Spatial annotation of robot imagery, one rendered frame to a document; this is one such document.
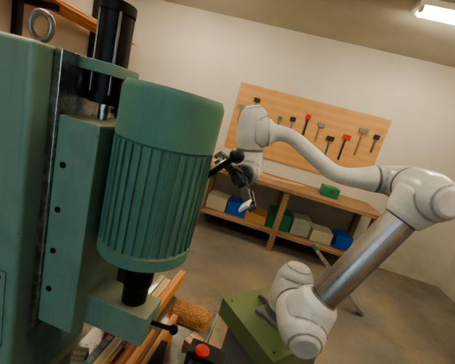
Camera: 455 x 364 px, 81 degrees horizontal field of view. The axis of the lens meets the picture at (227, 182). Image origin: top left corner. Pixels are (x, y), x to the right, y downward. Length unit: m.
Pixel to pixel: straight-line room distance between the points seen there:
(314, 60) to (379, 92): 0.91
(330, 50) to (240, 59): 1.15
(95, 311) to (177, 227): 0.28
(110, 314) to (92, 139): 0.35
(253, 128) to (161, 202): 0.60
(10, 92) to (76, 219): 0.22
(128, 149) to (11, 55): 0.22
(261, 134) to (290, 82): 2.89
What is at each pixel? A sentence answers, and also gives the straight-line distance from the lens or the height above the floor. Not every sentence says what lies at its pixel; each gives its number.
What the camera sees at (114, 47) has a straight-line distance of 0.54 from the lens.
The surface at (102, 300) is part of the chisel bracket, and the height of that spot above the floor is 1.07.
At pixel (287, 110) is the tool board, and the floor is 1.75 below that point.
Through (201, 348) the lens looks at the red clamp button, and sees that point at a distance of 0.65.
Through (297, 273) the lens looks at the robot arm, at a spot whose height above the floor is 0.95.
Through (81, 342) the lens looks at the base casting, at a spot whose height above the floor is 0.80.
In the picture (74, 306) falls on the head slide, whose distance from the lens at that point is 0.64.
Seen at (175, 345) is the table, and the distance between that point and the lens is 0.81.
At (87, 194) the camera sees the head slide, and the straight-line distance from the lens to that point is 0.52.
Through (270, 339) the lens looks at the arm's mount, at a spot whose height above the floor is 0.69.
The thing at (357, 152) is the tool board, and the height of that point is 1.46.
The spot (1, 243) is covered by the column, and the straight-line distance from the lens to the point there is 0.63.
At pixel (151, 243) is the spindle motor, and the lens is 0.47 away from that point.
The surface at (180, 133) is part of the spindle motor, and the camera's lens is 0.41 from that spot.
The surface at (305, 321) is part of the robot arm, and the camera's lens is 1.03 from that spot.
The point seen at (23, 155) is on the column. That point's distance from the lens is 0.54.
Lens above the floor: 1.49
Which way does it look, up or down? 14 degrees down
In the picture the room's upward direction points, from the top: 15 degrees clockwise
